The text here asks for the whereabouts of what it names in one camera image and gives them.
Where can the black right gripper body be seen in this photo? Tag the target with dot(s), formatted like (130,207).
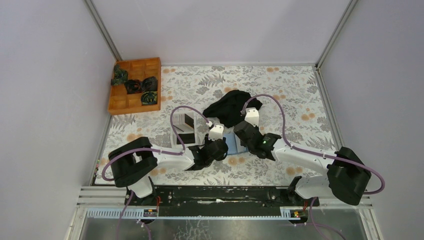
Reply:
(250,148)

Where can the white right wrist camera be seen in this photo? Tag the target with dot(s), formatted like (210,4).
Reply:
(251,116)

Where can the stack of credit cards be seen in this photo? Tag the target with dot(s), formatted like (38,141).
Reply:
(183,122)

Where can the dark rolled sock bottom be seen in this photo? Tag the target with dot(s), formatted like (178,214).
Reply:
(149,98)

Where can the wooden compartment tray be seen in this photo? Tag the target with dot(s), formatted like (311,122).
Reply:
(120,102)

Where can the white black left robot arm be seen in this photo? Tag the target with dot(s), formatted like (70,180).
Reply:
(129,166)

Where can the black crumpled cloth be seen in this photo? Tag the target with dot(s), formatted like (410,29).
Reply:
(228,109)

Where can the dark rolled sock middle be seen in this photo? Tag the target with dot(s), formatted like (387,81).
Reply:
(133,86)

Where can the white plastic card box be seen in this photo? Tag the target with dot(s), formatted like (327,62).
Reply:
(174,132)

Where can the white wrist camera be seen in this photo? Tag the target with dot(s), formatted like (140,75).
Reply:
(251,116)
(216,131)

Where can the floral patterned table mat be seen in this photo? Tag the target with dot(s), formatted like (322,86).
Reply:
(291,103)

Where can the black card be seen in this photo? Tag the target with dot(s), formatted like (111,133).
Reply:
(186,138)

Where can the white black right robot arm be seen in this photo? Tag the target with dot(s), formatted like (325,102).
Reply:
(340,174)

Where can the blue leather card holder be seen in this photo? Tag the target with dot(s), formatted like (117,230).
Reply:
(234,144)

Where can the dark rolled sock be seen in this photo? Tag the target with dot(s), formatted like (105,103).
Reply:
(149,84)
(133,86)
(120,76)
(149,98)

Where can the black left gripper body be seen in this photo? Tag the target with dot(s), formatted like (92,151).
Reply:
(207,141)

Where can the dark rolled sock top left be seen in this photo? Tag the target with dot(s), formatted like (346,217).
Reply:
(120,76)

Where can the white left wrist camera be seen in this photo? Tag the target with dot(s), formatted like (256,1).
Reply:
(216,131)

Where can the dark rolled sock right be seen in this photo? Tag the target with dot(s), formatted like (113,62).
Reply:
(149,84)

